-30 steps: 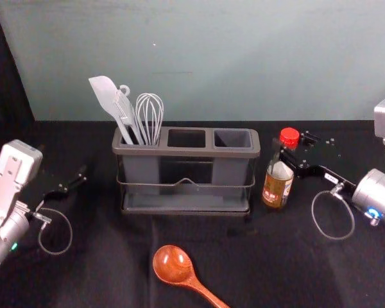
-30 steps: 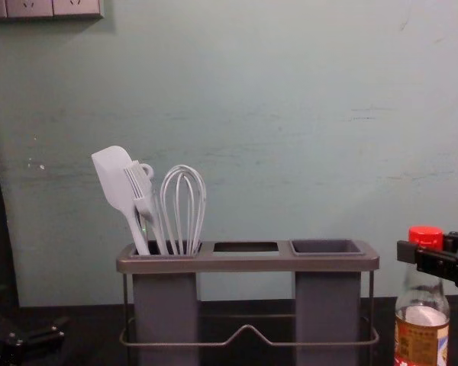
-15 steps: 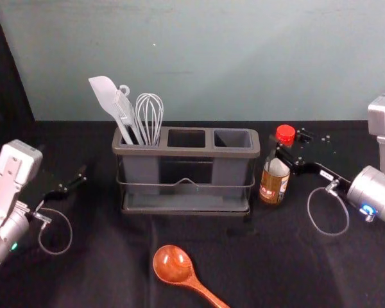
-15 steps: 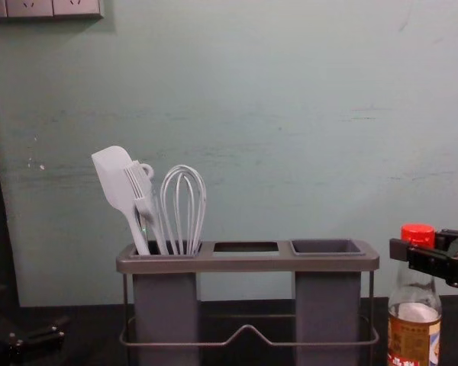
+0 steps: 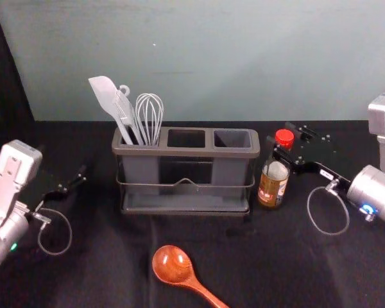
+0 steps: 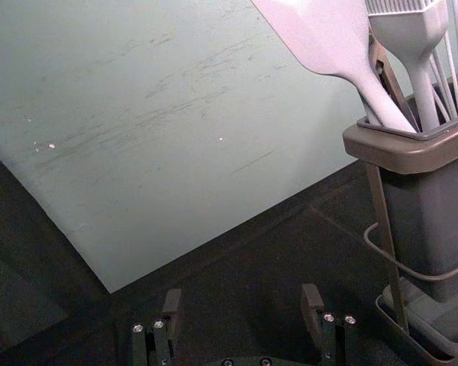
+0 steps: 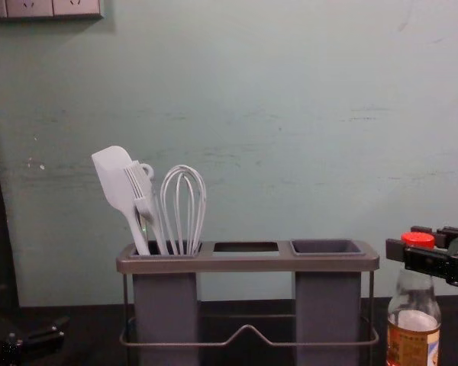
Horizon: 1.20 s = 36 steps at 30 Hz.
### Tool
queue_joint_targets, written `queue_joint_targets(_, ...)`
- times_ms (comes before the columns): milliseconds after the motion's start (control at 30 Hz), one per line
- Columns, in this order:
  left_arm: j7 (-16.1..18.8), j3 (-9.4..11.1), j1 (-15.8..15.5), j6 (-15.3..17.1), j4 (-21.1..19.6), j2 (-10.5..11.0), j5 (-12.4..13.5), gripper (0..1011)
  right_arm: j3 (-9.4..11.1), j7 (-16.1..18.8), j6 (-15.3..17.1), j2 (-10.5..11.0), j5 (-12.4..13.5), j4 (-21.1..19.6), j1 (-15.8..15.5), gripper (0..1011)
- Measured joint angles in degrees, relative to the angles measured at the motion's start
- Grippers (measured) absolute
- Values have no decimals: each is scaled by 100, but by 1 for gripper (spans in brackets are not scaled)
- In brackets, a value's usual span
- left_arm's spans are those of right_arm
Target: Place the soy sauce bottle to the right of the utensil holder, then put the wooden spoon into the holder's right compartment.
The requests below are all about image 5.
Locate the glass bottle with red cap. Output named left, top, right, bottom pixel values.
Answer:
left=257, top=129, right=295, bottom=211

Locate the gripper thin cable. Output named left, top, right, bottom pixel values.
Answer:
left=34, top=207, right=73, bottom=257
left=307, top=178, right=351, bottom=236

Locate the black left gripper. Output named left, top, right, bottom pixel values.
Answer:
left=24, top=164, right=87, bottom=212

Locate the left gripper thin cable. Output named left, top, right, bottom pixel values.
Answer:
left=34, top=207, right=73, bottom=257

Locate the right gripper thin cable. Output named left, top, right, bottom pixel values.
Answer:
left=307, top=178, right=351, bottom=236

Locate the brown wooden spoon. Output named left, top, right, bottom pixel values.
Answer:
left=151, top=244, right=230, bottom=308

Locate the grey utensil holder wire frame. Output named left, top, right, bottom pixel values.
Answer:
left=111, top=126, right=262, bottom=222

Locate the black table cloth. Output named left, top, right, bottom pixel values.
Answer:
left=0, top=119, right=385, bottom=308

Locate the clear slotted turner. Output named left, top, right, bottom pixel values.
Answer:
left=114, top=84, right=142, bottom=145

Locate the steel wire whisk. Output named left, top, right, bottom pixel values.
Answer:
left=135, top=92, right=165, bottom=146

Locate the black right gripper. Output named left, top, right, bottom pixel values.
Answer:
left=265, top=121, right=353, bottom=194

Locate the pale wall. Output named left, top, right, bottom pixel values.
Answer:
left=0, top=0, right=385, bottom=123

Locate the grey silicone spatula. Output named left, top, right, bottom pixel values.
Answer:
left=88, top=75, right=135, bottom=146

